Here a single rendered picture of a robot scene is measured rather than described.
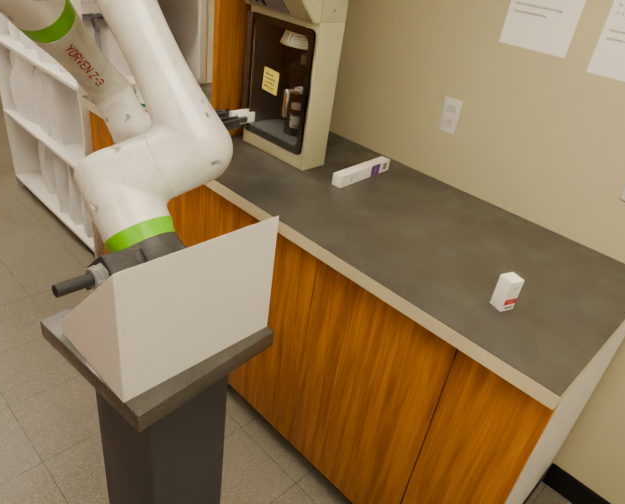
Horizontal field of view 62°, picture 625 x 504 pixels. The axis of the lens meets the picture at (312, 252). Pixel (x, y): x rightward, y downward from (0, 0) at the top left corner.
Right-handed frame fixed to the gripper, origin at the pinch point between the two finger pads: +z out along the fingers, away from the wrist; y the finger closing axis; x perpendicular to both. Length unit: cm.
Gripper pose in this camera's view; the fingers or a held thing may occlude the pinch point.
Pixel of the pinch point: (242, 116)
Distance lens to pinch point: 161.7
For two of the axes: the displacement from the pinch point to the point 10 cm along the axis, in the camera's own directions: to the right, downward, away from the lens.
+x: -1.4, 8.4, 5.3
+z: 7.1, -2.9, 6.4
